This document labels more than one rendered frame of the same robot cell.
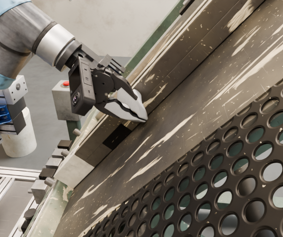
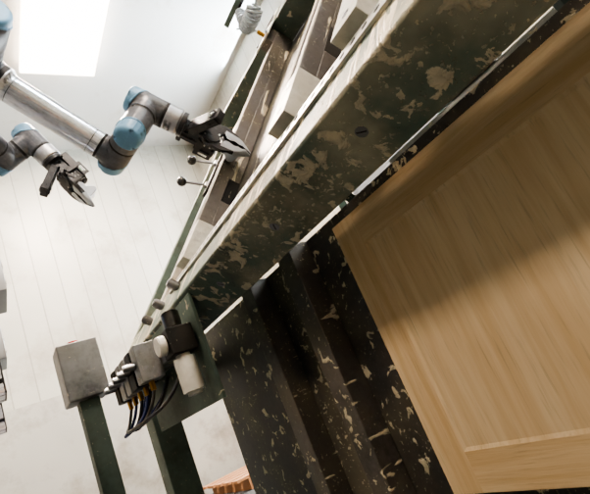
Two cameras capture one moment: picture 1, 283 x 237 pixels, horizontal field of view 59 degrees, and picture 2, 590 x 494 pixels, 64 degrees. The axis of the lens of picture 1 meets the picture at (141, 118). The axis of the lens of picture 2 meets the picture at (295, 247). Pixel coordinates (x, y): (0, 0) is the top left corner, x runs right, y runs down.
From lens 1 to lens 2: 1.36 m
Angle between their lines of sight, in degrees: 65
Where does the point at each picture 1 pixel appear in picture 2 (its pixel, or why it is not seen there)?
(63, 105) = (79, 368)
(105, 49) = not seen: outside the picture
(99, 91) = (214, 133)
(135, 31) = not seen: outside the picture
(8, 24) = (147, 96)
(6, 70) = (145, 123)
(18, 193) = not seen: outside the picture
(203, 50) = (256, 124)
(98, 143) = (217, 201)
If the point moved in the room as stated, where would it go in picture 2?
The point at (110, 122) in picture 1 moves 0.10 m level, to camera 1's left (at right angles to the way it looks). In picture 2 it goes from (221, 179) to (190, 179)
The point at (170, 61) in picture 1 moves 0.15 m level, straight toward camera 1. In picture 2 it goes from (242, 132) to (263, 99)
